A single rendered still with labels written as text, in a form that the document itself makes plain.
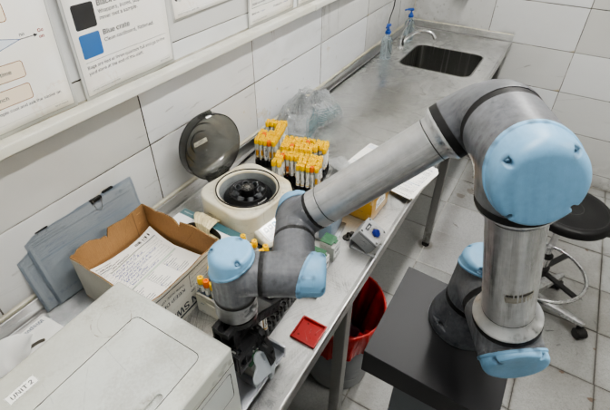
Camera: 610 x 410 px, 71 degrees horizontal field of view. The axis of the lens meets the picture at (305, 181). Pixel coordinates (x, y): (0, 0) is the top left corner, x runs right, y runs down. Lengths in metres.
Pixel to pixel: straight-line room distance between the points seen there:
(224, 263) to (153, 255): 0.60
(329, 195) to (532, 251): 0.32
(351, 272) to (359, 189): 0.56
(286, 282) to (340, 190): 0.18
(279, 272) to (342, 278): 0.56
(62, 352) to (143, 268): 0.45
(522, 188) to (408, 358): 0.58
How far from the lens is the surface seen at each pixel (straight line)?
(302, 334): 1.12
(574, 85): 3.28
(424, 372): 1.03
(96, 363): 0.81
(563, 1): 3.14
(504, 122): 0.58
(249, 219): 1.25
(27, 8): 1.07
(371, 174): 0.71
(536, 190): 0.57
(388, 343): 1.04
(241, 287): 0.71
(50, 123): 1.12
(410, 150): 0.69
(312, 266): 0.70
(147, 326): 0.82
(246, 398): 1.01
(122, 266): 1.27
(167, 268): 1.23
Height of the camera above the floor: 1.81
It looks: 37 degrees down
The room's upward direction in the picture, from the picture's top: straight up
